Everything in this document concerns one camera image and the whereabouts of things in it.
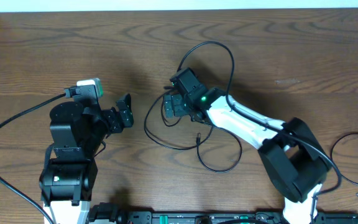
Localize right camera black cable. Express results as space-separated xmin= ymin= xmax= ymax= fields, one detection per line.
xmin=177 ymin=40 xmax=343 ymax=195

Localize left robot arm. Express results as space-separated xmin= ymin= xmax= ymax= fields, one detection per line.
xmin=39 ymin=93 xmax=134 ymax=223

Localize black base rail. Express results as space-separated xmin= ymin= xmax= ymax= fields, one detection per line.
xmin=87 ymin=202 xmax=358 ymax=224

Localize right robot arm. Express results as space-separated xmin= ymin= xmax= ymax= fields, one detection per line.
xmin=164 ymin=68 xmax=332 ymax=223

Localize left camera black cable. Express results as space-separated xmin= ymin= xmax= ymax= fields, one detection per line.
xmin=0 ymin=86 xmax=74 ymax=224

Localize camera black cable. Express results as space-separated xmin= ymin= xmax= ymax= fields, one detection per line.
xmin=0 ymin=86 xmax=74 ymax=224
xmin=177 ymin=40 xmax=343 ymax=195

